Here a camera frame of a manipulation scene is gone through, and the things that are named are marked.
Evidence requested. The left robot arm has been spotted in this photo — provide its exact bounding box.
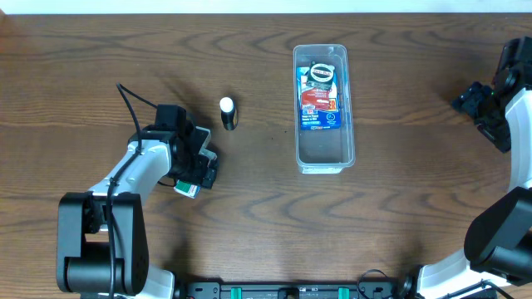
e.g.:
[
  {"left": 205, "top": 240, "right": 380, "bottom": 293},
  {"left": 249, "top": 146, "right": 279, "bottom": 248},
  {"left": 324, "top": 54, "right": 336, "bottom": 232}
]
[{"left": 56, "top": 105, "right": 218, "bottom": 298}]

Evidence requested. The dark bottle white cap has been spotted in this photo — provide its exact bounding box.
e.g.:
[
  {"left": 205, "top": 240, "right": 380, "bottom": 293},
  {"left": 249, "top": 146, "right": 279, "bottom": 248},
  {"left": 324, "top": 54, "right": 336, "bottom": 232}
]
[{"left": 219, "top": 97, "right": 238, "bottom": 130}]

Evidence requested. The red small box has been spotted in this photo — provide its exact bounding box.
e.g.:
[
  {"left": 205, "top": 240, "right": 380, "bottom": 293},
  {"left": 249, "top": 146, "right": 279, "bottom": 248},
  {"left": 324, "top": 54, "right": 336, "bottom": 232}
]
[{"left": 300, "top": 81, "right": 337, "bottom": 111}]

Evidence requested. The clear plastic container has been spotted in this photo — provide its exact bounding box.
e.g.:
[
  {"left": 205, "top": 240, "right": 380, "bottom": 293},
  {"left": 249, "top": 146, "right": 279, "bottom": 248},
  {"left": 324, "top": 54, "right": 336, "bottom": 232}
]
[{"left": 293, "top": 44, "right": 356, "bottom": 174}]

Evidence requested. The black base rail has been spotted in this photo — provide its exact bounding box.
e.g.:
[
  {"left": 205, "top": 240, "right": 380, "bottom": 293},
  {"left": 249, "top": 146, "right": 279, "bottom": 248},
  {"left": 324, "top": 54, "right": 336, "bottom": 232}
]
[{"left": 174, "top": 280, "right": 421, "bottom": 299}]

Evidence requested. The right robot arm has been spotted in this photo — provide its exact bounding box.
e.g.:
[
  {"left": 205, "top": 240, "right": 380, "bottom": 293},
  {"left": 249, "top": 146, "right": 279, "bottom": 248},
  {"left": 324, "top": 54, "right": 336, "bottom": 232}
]
[{"left": 401, "top": 37, "right": 531, "bottom": 298}]

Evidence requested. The blue Kool Fever box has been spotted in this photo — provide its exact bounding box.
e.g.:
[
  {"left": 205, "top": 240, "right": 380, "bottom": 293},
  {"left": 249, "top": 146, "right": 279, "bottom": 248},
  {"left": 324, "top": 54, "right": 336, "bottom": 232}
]
[{"left": 296, "top": 65, "right": 342, "bottom": 130}]

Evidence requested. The white green medicine box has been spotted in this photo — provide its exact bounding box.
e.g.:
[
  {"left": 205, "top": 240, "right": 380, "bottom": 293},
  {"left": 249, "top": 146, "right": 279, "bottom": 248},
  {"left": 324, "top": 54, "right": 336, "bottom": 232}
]
[{"left": 173, "top": 149, "right": 219, "bottom": 199}]

